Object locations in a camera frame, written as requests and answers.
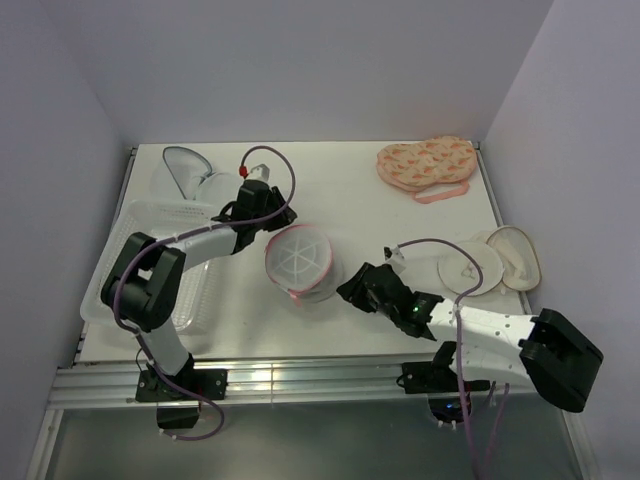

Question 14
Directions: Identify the pink trimmed mesh laundry bag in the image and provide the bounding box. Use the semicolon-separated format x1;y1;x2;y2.
264;225;343;305

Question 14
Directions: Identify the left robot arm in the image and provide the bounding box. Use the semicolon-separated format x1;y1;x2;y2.
100;179;297;399

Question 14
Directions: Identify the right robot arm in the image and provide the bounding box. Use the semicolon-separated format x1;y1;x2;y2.
337;263;604;413

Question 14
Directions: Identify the grey trimmed mesh laundry bag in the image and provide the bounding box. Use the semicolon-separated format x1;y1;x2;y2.
149;146;242;206

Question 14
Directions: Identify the beige trimmed mesh laundry bag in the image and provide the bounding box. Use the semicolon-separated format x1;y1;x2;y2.
437;226;542;296

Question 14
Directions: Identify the peach floral bra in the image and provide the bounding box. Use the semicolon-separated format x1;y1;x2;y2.
376;135;478;205

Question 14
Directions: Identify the white plastic basket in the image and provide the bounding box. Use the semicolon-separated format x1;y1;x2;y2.
79;199;224;334

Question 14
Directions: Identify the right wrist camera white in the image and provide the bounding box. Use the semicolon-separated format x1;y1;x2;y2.
383;245;407;275

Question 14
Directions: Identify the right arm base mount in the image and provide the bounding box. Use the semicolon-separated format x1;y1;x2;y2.
396;361;464;424

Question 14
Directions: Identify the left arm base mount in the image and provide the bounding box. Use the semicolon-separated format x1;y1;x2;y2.
134;367;227;433

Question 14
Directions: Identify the aluminium frame rail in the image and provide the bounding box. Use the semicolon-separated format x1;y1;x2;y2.
49;352;574;409

